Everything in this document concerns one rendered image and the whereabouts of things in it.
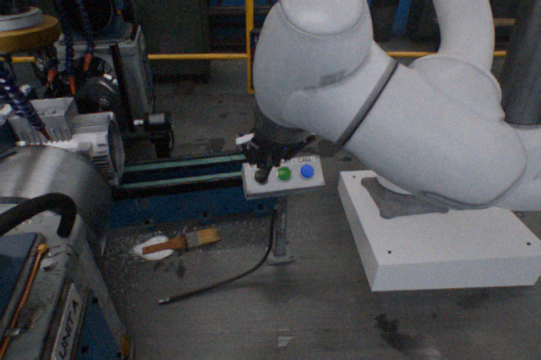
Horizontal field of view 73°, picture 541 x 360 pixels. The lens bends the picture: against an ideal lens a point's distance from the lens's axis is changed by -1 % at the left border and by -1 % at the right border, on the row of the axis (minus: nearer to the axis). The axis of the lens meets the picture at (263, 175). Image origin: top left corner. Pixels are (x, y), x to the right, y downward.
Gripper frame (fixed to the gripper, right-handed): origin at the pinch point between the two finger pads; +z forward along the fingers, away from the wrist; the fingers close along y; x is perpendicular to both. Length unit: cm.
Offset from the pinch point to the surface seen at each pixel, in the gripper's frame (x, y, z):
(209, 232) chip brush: 5.8, 12.3, 36.2
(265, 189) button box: 2.8, -0.5, 8.3
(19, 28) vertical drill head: -34, 44, 0
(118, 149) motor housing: -21, 34, 35
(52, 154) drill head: -8.0, 38.8, 2.6
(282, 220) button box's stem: 8.1, -5.2, 19.8
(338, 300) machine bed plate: 27.9, -14.6, 20.4
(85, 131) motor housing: -20.5, 38.3, 20.2
